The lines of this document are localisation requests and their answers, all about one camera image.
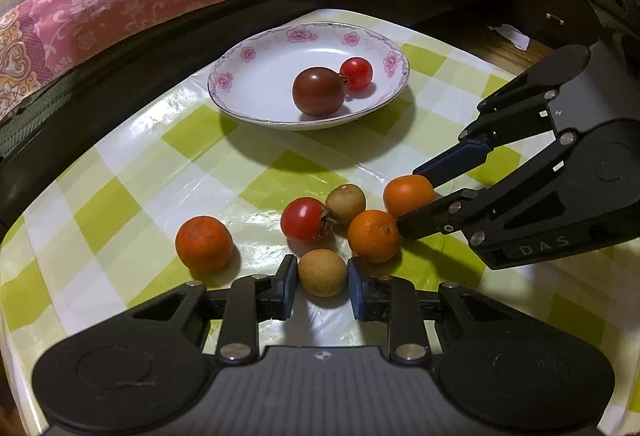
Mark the small orange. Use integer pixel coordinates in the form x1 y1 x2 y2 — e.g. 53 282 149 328
347 210 402 265
383 175 436 219
175 215 235 273

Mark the white floral rim plate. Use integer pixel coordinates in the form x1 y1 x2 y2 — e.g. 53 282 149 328
207 22 411 132

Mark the large dark red tomato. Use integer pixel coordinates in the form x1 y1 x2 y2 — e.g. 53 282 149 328
292 67 347 118

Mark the white paper scrap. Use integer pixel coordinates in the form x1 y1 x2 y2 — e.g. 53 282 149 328
490 24 531 51

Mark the brown longan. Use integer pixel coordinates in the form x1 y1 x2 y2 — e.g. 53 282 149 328
325 184 367 226
298 249 348 297

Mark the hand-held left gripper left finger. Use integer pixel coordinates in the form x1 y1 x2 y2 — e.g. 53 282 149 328
132 255 299 365

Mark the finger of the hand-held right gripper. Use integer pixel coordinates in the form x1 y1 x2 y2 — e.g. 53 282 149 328
396 129 595 251
412 44 592 190

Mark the green white checked tablecloth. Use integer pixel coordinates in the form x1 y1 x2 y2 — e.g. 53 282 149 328
0 8 640 436

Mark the small red cherry tomato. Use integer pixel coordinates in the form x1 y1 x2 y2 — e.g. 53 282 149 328
340 57 374 92

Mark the grey mattress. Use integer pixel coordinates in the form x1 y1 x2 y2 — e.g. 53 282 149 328
0 78 81 161

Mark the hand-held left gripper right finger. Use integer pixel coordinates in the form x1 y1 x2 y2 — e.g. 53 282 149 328
347 257 511 366

